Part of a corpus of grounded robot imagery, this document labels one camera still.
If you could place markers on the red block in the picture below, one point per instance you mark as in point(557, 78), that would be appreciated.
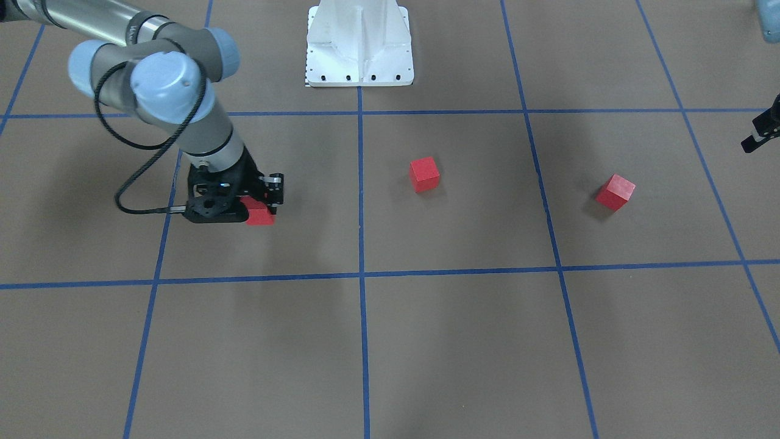
point(615, 192)
point(424, 174)
point(259, 213)

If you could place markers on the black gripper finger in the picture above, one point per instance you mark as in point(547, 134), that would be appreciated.
point(765, 128)

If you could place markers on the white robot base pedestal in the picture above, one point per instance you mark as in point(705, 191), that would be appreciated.
point(359, 44)

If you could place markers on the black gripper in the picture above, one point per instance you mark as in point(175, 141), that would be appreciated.
point(250, 170)

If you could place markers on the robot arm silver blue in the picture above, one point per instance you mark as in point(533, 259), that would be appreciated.
point(151, 81)

